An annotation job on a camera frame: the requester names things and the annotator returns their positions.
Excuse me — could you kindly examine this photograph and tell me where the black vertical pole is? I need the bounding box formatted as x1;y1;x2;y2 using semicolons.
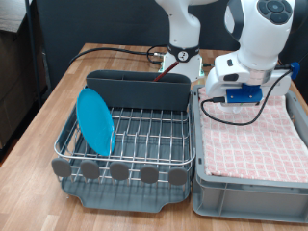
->
24;0;43;109

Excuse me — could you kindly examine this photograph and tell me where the brown background cabinet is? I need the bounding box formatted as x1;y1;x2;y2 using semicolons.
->
0;28;49;150

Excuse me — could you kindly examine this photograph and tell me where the light gray textured sheet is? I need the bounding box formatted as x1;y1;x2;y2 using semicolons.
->
0;0;33;34

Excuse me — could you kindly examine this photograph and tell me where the brown wooden handle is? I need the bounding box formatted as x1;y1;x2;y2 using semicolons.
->
152;61;180;83

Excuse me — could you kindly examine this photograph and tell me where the thick black table cable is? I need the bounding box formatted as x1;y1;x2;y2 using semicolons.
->
67;43;170;66

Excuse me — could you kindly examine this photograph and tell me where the metal wire dish rack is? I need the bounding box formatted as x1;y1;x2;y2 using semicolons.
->
51;85;197;193

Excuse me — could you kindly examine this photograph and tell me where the blue cable clip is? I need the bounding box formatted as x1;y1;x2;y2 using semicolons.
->
290;61;301;80

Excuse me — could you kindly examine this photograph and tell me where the dark gray cutlery holder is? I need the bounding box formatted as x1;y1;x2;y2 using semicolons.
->
86;69;193;112

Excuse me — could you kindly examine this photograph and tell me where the dark partition panel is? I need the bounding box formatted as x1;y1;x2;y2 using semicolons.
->
34;0;308;90

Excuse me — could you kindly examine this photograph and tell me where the grey dish drying rack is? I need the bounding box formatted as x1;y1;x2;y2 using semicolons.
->
60;105;193;214

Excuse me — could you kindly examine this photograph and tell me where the blue plate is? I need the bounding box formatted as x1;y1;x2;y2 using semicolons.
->
75;88;116;157

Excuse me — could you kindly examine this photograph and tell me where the black camera cable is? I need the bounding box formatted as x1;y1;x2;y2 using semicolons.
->
200;52;308;127

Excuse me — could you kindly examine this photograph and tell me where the gray plastic crate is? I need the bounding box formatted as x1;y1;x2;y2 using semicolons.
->
191;84;308;224

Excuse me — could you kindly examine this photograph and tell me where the pink checkered towel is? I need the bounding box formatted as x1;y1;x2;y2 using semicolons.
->
197;86;308;184

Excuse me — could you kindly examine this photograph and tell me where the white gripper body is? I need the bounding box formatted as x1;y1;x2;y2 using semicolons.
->
205;75;292;98

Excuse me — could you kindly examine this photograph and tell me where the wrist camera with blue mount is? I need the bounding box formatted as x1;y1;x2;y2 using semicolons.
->
223;83;264;108

